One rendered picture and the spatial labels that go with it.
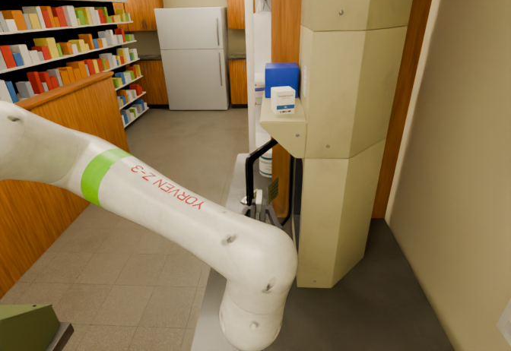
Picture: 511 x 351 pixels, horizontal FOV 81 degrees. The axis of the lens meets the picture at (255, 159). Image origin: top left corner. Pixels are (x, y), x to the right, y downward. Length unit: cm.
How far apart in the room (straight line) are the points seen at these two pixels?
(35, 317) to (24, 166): 54
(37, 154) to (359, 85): 64
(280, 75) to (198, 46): 488
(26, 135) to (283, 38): 77
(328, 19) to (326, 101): 17
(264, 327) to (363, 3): 62
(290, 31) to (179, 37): 483
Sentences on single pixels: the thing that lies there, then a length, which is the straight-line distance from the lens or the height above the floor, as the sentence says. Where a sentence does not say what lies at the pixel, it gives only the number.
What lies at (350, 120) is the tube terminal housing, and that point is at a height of 151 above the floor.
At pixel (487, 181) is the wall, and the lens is 91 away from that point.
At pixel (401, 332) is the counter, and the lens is 105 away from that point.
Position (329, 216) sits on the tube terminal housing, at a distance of 88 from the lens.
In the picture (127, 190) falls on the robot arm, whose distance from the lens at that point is 56.
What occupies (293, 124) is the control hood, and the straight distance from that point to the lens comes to 73.
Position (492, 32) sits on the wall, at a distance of 94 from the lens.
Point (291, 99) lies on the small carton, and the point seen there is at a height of 155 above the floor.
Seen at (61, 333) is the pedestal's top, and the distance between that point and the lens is 113.
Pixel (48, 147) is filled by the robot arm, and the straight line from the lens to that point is 60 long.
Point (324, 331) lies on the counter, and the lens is 99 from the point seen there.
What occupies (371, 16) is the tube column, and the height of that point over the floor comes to 174.
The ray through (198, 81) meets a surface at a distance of 586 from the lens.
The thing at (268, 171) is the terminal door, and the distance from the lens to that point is 96.
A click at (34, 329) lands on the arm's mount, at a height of 103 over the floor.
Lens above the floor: 175
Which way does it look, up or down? 27 degrees down
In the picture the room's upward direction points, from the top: 1 degrees counter-clockwise
